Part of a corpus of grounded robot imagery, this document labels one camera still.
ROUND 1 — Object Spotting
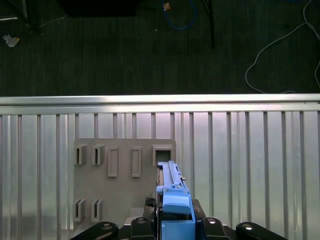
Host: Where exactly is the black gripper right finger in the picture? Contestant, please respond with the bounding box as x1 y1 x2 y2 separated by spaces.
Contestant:
191 198 290 240

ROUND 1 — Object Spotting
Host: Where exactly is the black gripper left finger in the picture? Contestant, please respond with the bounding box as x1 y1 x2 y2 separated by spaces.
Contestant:
69 196 157 240

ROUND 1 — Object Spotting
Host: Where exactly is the hard disk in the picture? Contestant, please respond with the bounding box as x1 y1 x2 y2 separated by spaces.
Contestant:
154 160 198 240

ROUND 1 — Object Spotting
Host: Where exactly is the grey parts rack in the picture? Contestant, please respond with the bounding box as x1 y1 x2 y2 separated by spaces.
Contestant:
71 138 177 240

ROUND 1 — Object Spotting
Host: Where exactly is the crumpled white paper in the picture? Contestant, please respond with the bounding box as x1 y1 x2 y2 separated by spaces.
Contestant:
2 33 21 48

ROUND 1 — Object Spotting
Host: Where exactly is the white floor cable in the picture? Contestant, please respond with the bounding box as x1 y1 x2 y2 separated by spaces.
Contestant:
244 0 320 95

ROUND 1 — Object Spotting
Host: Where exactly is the blue floor cable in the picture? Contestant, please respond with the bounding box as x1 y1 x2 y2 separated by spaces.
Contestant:
162 0 198 31

